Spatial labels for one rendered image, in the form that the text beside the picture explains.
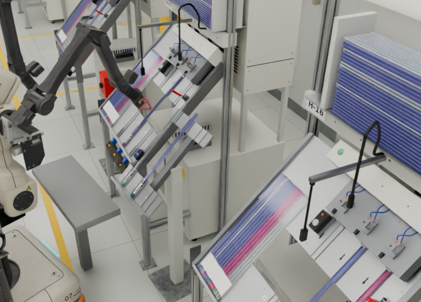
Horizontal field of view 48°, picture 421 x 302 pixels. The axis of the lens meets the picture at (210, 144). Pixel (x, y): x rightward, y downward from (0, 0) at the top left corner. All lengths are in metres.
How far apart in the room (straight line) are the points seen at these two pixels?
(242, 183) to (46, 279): 1.23
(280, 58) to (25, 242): 1.73
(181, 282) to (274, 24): 1.53
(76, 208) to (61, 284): 0.39
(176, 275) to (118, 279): 0.36
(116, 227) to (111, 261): 0.31
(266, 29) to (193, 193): 1.02
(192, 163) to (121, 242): 0.77
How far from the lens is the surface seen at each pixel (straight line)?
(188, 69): 2.52
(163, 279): 2.90
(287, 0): 2.56
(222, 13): 2.36
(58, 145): 4.19
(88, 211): 2.48
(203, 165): 2.72
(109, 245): 3.14
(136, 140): 2.64
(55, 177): 2.75
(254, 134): 3.01
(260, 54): 2.57
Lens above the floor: 2.17
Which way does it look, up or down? 32 degrees down
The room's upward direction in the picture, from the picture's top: 1 degrees clockwise
